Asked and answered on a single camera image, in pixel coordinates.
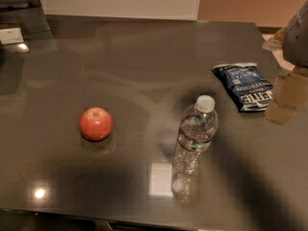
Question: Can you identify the white card on table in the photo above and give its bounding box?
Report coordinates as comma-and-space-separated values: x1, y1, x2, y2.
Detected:
0, 28, 24, 45

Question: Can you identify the clear plastic water bottle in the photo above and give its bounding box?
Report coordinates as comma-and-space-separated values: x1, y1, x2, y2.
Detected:
171, 95, 218, 203

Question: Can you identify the red apple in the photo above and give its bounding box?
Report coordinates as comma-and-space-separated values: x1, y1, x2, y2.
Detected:
79, 107, 114, 141

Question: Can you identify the blue chip bag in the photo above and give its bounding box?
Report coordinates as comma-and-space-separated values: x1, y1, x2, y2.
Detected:
213, 63, 273, 113

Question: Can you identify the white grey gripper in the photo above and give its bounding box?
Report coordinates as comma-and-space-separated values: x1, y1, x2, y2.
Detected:
266, 1, 308, 124

